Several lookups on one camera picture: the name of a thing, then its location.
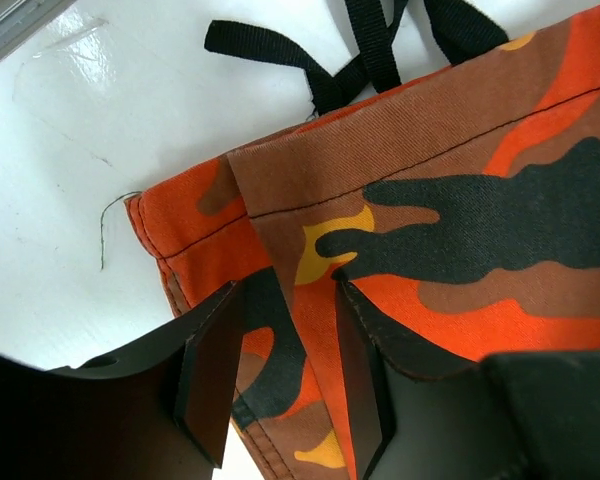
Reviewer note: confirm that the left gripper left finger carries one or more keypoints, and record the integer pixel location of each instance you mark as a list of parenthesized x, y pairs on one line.
[(188, 365)]

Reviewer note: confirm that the orange camouflage trousers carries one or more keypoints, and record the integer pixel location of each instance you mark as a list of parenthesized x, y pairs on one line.
[(464, 207)]

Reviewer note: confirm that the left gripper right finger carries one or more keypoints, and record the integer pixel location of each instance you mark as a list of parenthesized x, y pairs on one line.
[(370, 342)]

